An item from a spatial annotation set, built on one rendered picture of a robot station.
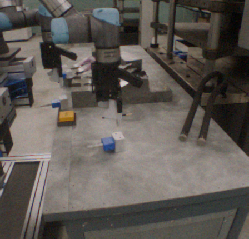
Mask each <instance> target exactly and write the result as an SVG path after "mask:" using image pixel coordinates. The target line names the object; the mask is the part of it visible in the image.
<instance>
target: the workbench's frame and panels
mask: <svg viewBox="0 0 249 239"><path fill-rule="evenodd" d="M248 212H249V186H248V187H243V188H237V189H232V190H225V191H221V192H214V193H207V194H202V195H198V196H190V197H182V198H174V199H171V200H165V201H157V202H150V203H142V204H137V205H129V206H117V207H108V208H100V209H96V210H84V211H72V212H64V213H62V212H60V213H53V214H50V213H48V214H44V215H43V216H44V220H45V222H51V221H62V220H64V223H65V227H66V232H67V236H68V239H238V236H239V234H240V231H241V229H242V226H243V224H244V221H245V219H246V216H247V214H248Z"/></svg>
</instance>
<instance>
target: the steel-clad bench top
mask: <svg viewBox="0 0 249 239"><path fill-rule="evenodd" d="M91 48H94V47H83V48H71V49H70V52H74V53H75V54H77V56H78V57H77V59H76V61H74V60H71V59H69V58H68V63H67V66H72V65H75V64H76V63H78V62H80V61H81V60H83V59H85V58H86V57H90V56H92V53H91ZM120 51H126V52H128V53H130V54H132V55H134V56H136V57H139V58H141V59H142V71H145V72H146V75H147V76H149V75H158V76H159V77H160V78H161V79H162V80H163V81H164V83H165V84H166V85H168V86H169V88H170V89H171V90H172V98H171V102H160V103H144V104H128V105H122V114H130V113H131V114H132V115H129V116H122V119H121V123H120V125H119V127H117V123H116V119H108V118H104V119H102V117H103V113H104V111H106V110H108V108H103V107H89V108H74V109H73V108H72V99H71V90H72V87H69V88H68V87H67V85H66V84H65V83H64V82H63V87H62V93H61V95H66V96H67V98H68V107H69V109H63V110H61V108H60V107H59V109H58V114H60V112H66V111H73V113H76V116H77V119H76V126H57V120H58V115H57V120H56V129H55V133H54V139H53V144H52V150H51V158H50V162H49V168H48V176H47V182H46V190H45V194H44V201H43V210H42V215H43V214H48V213H50V214H53V213H60V212H62V213H64V212H72V211H84V210H96V209H100V208H108V207H117V206H129V205H137V204H142V203H150V202H157V201H165V200H171V199H174V198H182V197H190V196H198V195H202V194H207V193H214V192H221V191H225V190H232V189H237V188H243V187H248V186H249V157H247V156H246V154H245V153H244V152H243V150H241V149H240V148H239V146H238V145H236V144H235V142H234V141H233V140H232V139H231V138H230V136H229V135H228V134H226V133H225V131H224V130H223V129H222V128H221V127H220V126H219V125H218V124H217V123H216V122H215V120H213V119H212V118H211V120H210V125H209V128H208V132H207V137H206V141H205V144H204V145H203V146H201V145H199V144H198V143H197V141H198V137H199V134H200V130H201V126H202V122H203V118H204V115H205V110H204V109H203V108H202V107H201V106H200V105H198V107H197V112H196V114H195V117H194V119H193V122H192V125H191V128H190V131H189V133H188V136H187V138H186V140H185V141H181V140H180V139H179V136H180V134H181V131H182V129H183V125H184V123H185V121H186V117H187V115H188V112H189V110H190V107H191V104H192V102H193V98H192V97H191V96H190V95H189V94H188V93H187V92H186V91H185V90H184V89H183V88H182V87H181V86H180V85H179V84H178V83H177V82H176V81H175V80H174V79H173V78H172V77H171V76H170V75H169V74H168V73H167V72H166V71H165V70H164V69H163V68H162V67H161V66H160V65H159V64H158V63H157V62H156V61H155V60H154V59H153V58H152V57H151V56H150V55H149V54H148V53H147V52H146V51H145V50H144V49H143V48H142V47H141V46H140V45H130V46H120ZM115 132H121V133H122V135H123V136H124V138H125V151H120V152H115V151H114V149H112V150H106V151H104V150H103V147H102V146H101V147H96V148H90V149H88V148H87V146H88V145H94V144H98V143H101V138H104V137H111V133H115ZM71 144H72V145H71ZM69 170H70V171H69ZM69 179H70V180H69ZM68 204H69V206H68Z"/></svg>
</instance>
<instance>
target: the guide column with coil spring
mask: <svg viewBox="0 0 249 239"><path fill-rule="evenodd" d="M176 4H177V3H176V0H170V3H169V8H170V9H169V16H168V35H167V48H166V51H167V52H173V44H174V28H175V20H176V19H175V15H176ZM172 54H173V53H167V54H166V58H167V59H172Z"/></svg>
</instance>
